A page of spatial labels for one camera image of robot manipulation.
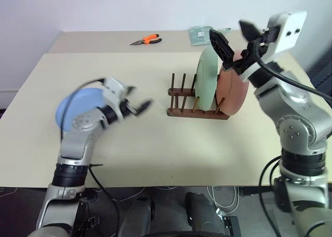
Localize pink plate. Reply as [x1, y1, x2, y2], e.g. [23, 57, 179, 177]
[215, 48, 250, 116]

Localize black left arm base cable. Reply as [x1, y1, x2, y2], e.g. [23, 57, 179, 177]
[88, 163, 120, 237]

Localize clear plastic bag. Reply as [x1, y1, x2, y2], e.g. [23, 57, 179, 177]
[188, 25, 232, 47]

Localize black box under table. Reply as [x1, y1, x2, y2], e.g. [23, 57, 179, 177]
[219, 215, 242, 237]

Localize dark rounded shape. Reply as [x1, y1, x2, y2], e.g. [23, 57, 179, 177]
[119, 194, 154, 237]
[183, 192, 224, 237]

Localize black ribbed object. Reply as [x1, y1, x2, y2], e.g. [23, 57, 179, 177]
[308, 47, 332, 90]

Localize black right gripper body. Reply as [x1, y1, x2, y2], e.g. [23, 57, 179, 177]
[232, 26, 281, 75]

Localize orange handled pliers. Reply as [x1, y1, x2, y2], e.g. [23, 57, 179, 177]
[129, 33, 163, 46]

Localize blue plate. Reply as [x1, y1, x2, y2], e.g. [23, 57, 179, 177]
[55, 87, 105, 133]

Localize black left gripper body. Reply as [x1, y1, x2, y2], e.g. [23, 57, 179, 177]
[119, 97, 140, 118]

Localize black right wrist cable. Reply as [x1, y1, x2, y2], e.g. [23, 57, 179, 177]
[253, 39, 332, 104]

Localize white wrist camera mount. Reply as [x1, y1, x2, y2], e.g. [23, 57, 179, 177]
[240, 10, 308, 82]
[103, 77, 130, 111]

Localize white cables under table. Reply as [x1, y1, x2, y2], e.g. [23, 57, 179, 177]
[155, 186, 240, 215]

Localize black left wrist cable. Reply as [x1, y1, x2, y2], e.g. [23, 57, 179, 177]
[59, 77, 105, 142]

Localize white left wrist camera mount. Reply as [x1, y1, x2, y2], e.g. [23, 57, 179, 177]
[103, 77, 130, 111]

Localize black arm base cable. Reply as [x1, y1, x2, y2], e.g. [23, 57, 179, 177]
[88, 163, 120, 237]
[258, 156, 284, 237]

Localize black right arm base cable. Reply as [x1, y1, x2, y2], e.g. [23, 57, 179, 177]
[258, 156, 284, 237]

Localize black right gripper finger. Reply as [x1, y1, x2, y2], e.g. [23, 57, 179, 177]
[239, 20, 261, 44]
[209, 29, 236, 70]

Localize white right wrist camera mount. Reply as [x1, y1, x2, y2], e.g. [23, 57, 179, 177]
[240, 10, 308, 82]

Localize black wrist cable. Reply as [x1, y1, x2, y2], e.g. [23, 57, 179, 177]
[59, 77, 105, 142]
[253, 39, 332, 104]

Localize green plate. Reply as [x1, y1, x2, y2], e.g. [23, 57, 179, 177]
[194, 47, 219, 111]

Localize wooden dish rack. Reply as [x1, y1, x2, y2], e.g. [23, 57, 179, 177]
[167, 73, 231, 121]

